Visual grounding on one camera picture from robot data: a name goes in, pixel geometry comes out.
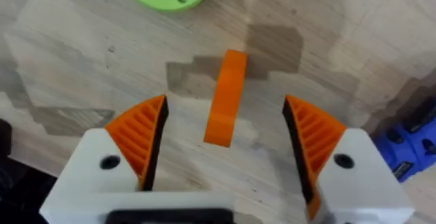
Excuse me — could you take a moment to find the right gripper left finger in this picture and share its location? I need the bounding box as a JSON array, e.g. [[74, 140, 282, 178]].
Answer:
[[39, 94, 170, 224]]

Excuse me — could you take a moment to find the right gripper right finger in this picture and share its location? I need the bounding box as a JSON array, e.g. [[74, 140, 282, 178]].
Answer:
[[281, 94, 416, 224]]

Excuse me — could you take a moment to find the blue electric screwdriver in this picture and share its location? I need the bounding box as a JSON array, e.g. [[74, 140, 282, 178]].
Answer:
[[373, 96, 436, 183]]

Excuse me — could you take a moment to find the orange ribbed wedge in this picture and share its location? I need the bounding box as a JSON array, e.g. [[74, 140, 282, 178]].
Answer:
[[203, 49, 249, 148]]

